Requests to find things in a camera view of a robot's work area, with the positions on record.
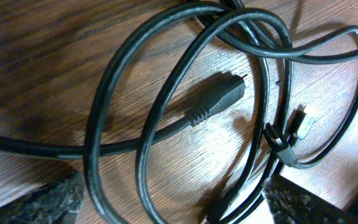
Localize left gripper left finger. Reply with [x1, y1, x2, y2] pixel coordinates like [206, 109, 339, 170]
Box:
[0, 171, 85, 224]

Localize black usb cables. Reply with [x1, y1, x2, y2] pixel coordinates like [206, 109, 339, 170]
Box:
[0, 0, 358, 224]

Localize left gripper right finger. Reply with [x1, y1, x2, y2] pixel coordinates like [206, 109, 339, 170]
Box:
[262, 175, 358, 224]

